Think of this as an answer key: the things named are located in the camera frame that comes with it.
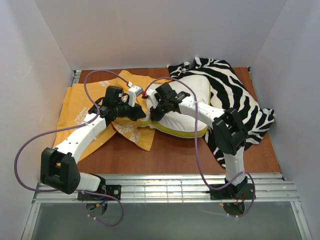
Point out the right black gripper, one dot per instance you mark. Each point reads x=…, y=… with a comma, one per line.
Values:
x=155, y=114

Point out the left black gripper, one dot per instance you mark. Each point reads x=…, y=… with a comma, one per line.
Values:
x=135, y=111

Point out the white pillow yellow edge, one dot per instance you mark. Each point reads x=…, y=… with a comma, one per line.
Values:
x=174, y=123

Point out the yellow pillowcase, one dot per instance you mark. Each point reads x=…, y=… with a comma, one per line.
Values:
x=76, y=105

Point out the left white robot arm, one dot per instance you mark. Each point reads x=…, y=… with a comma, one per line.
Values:
x=59, y=165

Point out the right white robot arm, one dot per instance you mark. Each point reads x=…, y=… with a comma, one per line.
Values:
x=227, y=127

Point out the zebra striped blanket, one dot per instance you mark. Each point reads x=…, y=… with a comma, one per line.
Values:
x=227, y=91

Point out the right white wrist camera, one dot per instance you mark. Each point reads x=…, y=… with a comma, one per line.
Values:
x=149, y=94

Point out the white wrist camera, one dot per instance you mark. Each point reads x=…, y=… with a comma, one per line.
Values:
x=133, y=92
x=149, y=94

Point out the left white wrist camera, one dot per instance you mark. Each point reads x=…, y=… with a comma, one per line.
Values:
x=133, y=92

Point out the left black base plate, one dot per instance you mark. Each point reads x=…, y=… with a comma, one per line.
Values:
x=113, y=190

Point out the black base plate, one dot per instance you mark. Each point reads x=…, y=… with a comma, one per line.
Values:
x=113, y=190
x=230, y=193

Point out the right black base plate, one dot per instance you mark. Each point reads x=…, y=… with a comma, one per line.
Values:
x=230, y=193

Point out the aluminium rail frame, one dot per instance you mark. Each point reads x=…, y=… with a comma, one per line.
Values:
x=164, y=198

